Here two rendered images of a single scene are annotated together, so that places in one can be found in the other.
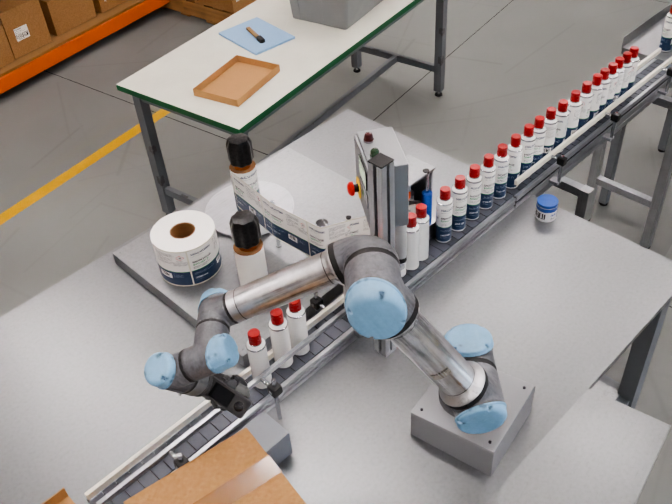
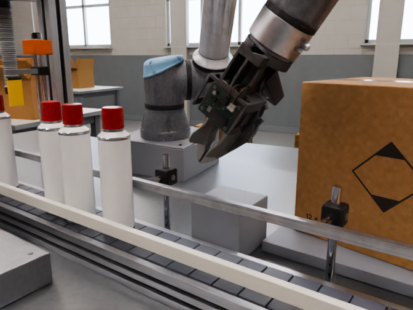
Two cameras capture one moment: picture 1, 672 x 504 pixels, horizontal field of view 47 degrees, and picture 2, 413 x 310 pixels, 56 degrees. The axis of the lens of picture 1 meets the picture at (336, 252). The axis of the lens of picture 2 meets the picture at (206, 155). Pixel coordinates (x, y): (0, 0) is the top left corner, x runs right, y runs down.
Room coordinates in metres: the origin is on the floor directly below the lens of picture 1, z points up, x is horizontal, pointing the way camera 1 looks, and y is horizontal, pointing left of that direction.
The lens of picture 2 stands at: (1.33, 0.85, 1.16)
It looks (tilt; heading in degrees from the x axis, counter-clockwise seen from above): 14 degrees down; 258
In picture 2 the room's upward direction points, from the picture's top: straight up
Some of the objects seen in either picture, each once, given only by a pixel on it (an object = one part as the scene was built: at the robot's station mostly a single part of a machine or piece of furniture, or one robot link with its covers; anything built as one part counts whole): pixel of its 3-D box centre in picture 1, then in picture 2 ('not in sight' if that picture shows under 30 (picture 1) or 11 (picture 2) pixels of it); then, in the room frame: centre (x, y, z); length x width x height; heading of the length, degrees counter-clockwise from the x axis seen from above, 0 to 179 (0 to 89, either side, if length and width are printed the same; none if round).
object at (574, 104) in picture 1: (572, 116); not in sight; (2.38, -0.90, 0.98); 0.05 x 0.05 x 0.20
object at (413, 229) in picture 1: (411, 241); not in sight; (1.77, -0.23, 0.98); 0.05 x 0.05 x 0.20
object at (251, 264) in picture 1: (249, 255); not in sight; (1.71, 0.25, 1.03); 0.09 x 0.09 x 0.30
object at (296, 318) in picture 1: (297, 325); (55, 157); (1.45, 0.12, 0.98); 0.05 x 0.05 x 0.20
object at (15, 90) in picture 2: not in sight; (15, 91); (1.54, 0.00, 1.09); 0.03 x 0.01 x 0.06; 43
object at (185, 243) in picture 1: (186, 247); not in sight; (1.85, 0.47, 0.95); 0.20 x 0.20 x 0.14
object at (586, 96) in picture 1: (583, 107); not in sight; (2.44, -0.95, 0.98); 0.05 x 0.05 x 0.20
